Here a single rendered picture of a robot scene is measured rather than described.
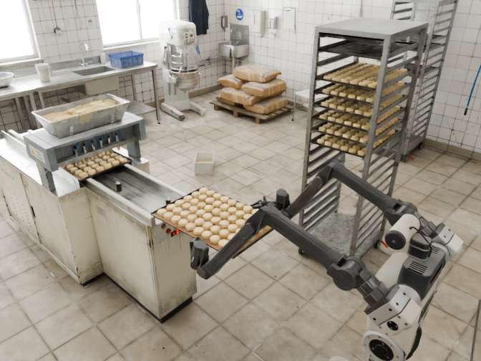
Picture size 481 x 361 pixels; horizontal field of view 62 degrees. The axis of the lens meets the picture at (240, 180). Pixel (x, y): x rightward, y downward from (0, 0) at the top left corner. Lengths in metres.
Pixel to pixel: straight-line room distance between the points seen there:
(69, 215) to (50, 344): 0.83
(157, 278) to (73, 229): 0.72
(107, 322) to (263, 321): 1.07
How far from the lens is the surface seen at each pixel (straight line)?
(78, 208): 2.94
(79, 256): 3.12
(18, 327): 3.25
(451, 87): 5.66
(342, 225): 3.63
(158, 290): 2.70
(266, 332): 2.86
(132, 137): 3.03
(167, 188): 2.61
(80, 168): 2.99
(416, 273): 1.47
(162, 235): 2.43
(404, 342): 1.68
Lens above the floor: 2.18
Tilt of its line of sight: 29 degrees down
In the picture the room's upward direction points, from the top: straight up
